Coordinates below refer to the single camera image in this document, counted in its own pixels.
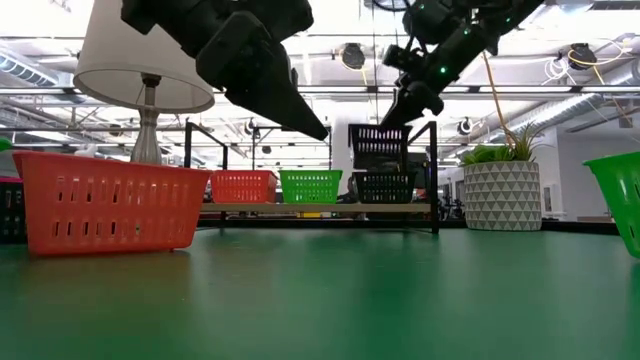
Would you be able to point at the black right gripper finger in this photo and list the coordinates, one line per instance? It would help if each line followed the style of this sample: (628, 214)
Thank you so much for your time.
(395, 116)

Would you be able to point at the black plastic slotted basket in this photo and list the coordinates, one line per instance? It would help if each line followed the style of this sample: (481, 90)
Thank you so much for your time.
(385, 174)
(380, 161)
(6, 220)

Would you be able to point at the green plastic slotted basket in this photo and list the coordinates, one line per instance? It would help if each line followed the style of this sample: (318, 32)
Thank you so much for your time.
(310, 173)
(607, 180)

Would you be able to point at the orange plastic slotted basket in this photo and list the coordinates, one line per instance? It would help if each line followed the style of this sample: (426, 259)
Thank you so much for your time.
(245, 173)
(100, 212)

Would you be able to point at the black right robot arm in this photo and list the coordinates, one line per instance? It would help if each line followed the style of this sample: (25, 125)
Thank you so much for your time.
(475, 30)

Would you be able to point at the white shade silver table lamp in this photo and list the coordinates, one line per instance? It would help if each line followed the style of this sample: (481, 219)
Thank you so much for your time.
(115, 60)

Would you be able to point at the succulent in white patterned pot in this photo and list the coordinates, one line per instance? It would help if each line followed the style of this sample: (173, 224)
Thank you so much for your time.
(502, 200)

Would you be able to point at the green table mat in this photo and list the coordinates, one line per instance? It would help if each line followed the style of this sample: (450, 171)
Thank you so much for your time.
(320, 300)

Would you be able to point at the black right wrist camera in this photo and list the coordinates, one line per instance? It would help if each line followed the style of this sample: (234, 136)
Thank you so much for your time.
(399, 57)

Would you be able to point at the black aluminium rig frame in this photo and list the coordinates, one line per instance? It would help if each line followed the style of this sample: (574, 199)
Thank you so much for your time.
(575, 227)

